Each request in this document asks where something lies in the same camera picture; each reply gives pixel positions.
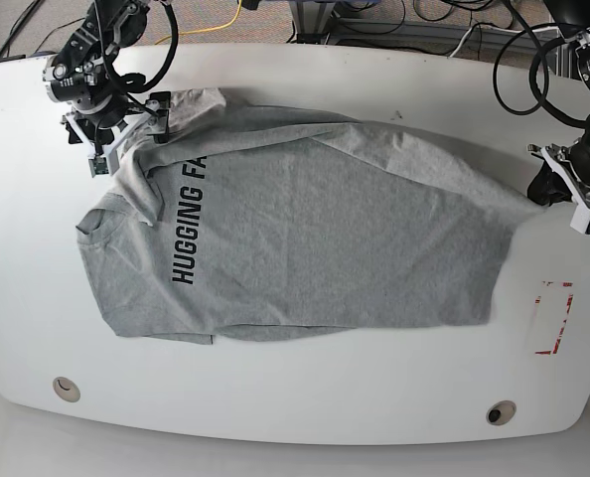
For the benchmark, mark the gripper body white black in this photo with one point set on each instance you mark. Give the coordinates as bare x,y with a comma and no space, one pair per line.
106,132
571,163

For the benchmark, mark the grey t-shirt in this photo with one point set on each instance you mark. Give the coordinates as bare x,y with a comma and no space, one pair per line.
262,223

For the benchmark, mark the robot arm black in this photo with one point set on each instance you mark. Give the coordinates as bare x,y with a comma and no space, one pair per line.
82,73
567,36

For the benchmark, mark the red tape rectangle marking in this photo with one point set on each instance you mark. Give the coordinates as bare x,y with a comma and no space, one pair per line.
552,307

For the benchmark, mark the aluminium frame stand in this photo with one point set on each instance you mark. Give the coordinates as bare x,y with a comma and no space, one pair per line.
310,19

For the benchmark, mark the right table cable grommet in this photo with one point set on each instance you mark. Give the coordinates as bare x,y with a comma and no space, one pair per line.
501,413

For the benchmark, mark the table cable grommet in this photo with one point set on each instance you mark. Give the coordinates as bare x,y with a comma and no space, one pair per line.
501,413
66,389

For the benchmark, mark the left table cable grommet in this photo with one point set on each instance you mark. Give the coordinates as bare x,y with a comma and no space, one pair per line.
66,389

